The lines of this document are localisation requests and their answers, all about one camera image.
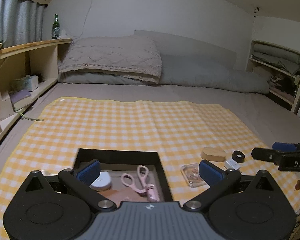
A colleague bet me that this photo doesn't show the white round tape measure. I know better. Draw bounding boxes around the white round tape measure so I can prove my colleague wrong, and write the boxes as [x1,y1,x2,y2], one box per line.
[90,171,111,191]

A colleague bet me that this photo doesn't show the brown square leather case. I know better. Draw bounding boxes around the brown square leather case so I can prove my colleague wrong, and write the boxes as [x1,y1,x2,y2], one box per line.
[98,187,148,206]

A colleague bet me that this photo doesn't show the black box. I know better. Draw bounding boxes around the black box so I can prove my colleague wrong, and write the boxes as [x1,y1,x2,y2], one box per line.
[73,148,173,202]

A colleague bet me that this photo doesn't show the pink eyelash curler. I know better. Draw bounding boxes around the pink eyelash curler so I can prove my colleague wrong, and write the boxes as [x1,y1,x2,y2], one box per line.
[121,165,160,202]

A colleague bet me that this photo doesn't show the white power adapter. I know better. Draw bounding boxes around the white power adapter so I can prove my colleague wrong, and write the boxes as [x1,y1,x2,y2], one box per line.
[224,158,241,170]

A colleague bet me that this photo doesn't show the oval wooden box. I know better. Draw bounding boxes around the oval wooden box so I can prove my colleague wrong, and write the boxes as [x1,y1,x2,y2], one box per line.
[200,147,226,162]

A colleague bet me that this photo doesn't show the black round tin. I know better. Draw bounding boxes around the black round tin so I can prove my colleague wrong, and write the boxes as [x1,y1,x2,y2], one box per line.
[231,150,245,164]

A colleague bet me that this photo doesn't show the clear plastic case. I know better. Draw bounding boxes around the clear plastic case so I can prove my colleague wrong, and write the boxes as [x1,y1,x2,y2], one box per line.
[180,163,207,188]

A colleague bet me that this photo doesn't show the yellow checkered mat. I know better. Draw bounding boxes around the yellow checkered mat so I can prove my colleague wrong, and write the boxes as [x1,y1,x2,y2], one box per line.
[0,97,300,239]

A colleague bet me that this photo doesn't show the purple notebook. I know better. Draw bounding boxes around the purple notebook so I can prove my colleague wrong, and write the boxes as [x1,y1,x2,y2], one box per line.
[10,89,31,105]

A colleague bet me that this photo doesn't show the tissue box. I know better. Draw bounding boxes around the tissue box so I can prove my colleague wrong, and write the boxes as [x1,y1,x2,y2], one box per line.
[11,75,39,92]

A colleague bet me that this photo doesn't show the grey folded duvet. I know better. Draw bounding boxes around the grey folded duvet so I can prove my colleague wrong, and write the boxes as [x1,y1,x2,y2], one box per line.
[58,54,269,94]

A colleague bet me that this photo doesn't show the wooden bedside shelf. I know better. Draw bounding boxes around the wooden bedside shelf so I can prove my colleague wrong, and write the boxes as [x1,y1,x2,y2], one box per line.
[0,38,73,156]

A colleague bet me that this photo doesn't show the beige quilted pillow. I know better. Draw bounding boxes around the beige quilted pillow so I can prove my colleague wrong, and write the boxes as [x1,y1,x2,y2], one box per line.
[58,35,162,84]

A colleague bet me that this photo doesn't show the grey bed headboard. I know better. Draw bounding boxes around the grey bed headboard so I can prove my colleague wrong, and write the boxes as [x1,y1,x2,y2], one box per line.
[134,30,236,69]

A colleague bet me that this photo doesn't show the green glass bottle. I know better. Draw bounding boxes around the green glass bottle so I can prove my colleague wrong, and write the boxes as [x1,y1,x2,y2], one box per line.
[51,14,60,39]

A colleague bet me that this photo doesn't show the grey window curtain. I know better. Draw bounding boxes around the grey window curtain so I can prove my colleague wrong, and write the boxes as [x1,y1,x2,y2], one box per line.
[0,0,45,48]

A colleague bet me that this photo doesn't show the white wall shelf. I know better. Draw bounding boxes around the white wall shelf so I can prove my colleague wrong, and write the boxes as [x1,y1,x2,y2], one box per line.
[246,40,300,114]

